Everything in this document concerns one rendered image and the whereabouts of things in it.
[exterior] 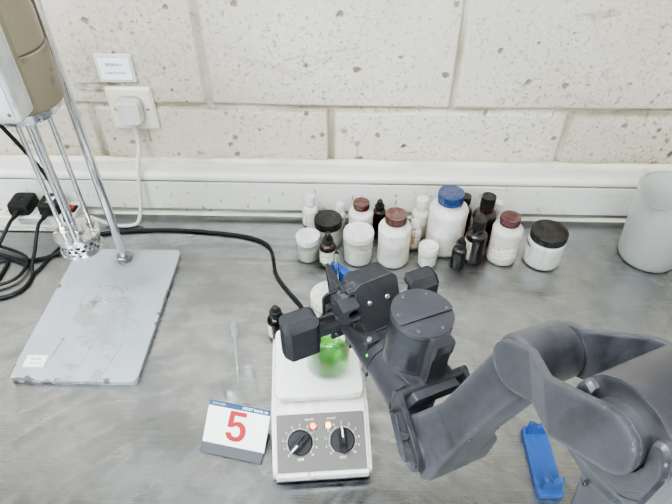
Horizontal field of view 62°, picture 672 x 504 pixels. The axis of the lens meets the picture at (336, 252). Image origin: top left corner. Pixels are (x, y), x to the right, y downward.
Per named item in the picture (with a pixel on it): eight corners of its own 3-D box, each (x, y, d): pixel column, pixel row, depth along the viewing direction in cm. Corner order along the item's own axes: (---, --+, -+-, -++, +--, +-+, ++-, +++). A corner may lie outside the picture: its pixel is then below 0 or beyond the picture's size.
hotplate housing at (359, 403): (372, 480, 75) (375, 450, 70) (273, 486, 74) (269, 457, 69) (356, 347, 91) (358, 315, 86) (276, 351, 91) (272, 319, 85)
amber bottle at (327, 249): (323, 257, 107) (322, 225, 102) (338, 260, 107) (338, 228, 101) (317, 267, 105) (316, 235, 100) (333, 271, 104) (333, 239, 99)
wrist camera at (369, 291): (414, 331, 58) (420, 288, 54) (351, 359, 56) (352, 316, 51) (384, 292, 62) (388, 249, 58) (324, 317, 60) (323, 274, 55)
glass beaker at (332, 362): (302, 383, 76) (299, 344, 71) (307, 346, 81) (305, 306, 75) (354, 387, 76) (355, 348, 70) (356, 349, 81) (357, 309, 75)
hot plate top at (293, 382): (364, 397, 75) (364, 393, 75) (274, 402, 75) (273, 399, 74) (356, 328, 84) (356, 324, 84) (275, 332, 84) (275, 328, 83)
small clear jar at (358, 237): (372, 247, 109) (374, 221, 105) (373, 268, 105) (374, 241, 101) (343, 246, 110) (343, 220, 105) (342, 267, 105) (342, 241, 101)
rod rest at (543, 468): (563, 499, 73) (570, 487, 71) (536, 499, 73) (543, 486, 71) (543, 430, 81) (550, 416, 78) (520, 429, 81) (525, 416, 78)
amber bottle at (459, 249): (460, 272, 104) (466, 244, 99) (446, 267, 105) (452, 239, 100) (466, 264, 106) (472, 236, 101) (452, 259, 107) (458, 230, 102)
